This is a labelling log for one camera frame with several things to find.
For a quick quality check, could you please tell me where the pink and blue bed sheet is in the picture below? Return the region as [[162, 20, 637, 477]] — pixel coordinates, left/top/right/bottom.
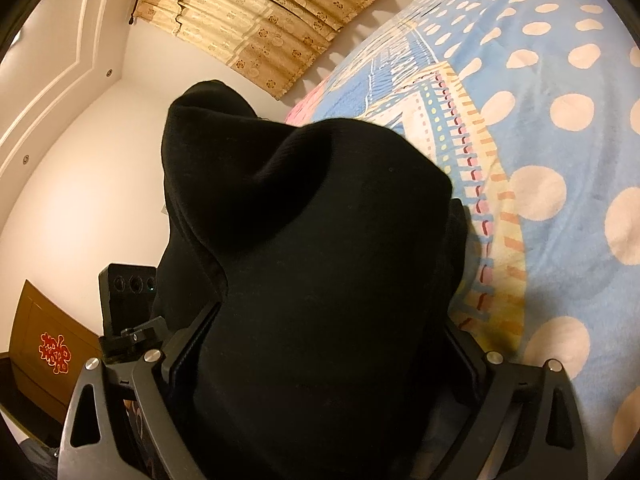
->
[[285, 0, 640, 480]]

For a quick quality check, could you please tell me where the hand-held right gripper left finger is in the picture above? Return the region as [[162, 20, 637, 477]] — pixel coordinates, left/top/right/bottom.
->
[[59, 300, 223, 480]]

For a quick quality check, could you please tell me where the beige patterned window curtain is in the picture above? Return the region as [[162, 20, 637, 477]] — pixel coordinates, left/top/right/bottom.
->
[[129, 0, 405, 102]]

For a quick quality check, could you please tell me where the brown wooden door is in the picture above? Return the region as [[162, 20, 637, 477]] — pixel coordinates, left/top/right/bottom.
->
[[9, 280, 103, 411]]

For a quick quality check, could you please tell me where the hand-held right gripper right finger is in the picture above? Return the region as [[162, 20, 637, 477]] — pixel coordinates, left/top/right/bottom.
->
[[442, 317, 587, 480]]

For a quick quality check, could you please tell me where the red paper door decoration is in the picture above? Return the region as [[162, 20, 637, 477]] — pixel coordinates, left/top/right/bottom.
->
[[39, 331, 71, 373]]

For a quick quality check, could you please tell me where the black hooded zip jacket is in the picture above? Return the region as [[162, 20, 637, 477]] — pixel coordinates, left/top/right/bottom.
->
[[150, 79, 468, 480]]

